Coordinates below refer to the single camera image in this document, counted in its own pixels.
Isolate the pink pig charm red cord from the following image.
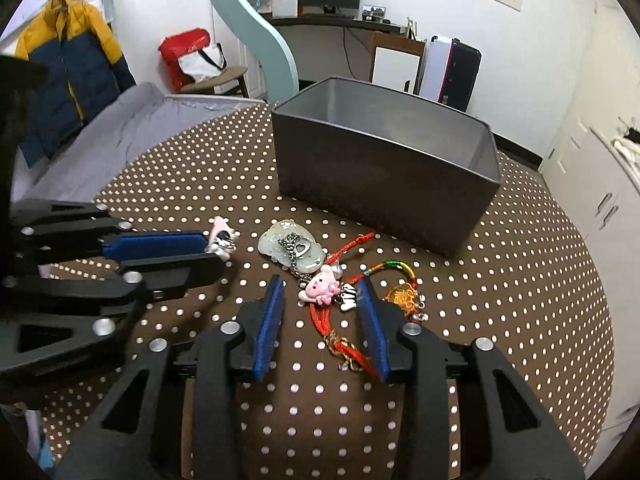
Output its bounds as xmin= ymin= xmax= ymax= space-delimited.
xmin=297 ymin=230 xmax=386 ymax=380

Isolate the pale green jade pendant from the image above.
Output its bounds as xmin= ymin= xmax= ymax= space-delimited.
xmin=257 ymin=219 xmax=326 ymax=274

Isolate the grey bed sheet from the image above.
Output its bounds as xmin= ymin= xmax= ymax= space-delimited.
xmin=11 ymin=82 xmax=258 ymax=202

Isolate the yellow navy jacket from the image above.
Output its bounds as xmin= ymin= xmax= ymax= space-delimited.
xmin=15 ymin=0 xmax=136 ymax=168

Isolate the brown polka dot tablecloth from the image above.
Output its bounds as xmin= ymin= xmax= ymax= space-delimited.
xmin=44 ymin=105 xmax=613 ymax=479

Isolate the wooden chair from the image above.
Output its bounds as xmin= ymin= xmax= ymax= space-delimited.
xmin=180 ymin=66 xmax=250 ymax=99

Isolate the red shopping bag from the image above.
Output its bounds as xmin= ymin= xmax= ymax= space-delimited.
xmin=158 ymin=28 xmax=210 ymax=92

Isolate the grey metal storage box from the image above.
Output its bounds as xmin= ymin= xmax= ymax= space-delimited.
xmin=271 ymin=77 xmax=501 ymax=257

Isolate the white sideboard cabinet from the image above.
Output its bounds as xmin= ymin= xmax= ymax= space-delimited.
xmin=541 ymin=119 xmax=640 ymax=474

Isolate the dark wooden desk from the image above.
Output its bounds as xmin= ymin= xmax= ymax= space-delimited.
xmin=262 ymin=14 xmax=407 ymax=36

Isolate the white router box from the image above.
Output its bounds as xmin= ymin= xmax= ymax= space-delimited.
xmin=271 ymin=0 xmax=297 ymax=18

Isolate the white cloth pile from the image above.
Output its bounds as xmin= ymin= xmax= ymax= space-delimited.
xmin=612 ymin=136 xmax=640 ymax=188

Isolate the white brown small cabinet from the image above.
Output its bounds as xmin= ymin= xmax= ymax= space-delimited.
xmin=370 ymin=32 xmax=425 ymax=93

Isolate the black bag on sideboard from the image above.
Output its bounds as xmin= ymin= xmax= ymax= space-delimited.
xmin=620 ymin=118 xmax=640 ymax=144

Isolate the black white tower heater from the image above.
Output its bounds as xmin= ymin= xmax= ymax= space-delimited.
xmin=416 ymin=35 xmax=482 ymax=113

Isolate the colourful braided cord bracelet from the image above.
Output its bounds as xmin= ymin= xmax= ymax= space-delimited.
xmin=361 ymin=259 xmax=430 ymax=323

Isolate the teal loft bed frame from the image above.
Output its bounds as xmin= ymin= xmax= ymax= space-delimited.
xmin=210 ymin=0 xmax=299 ymax=102

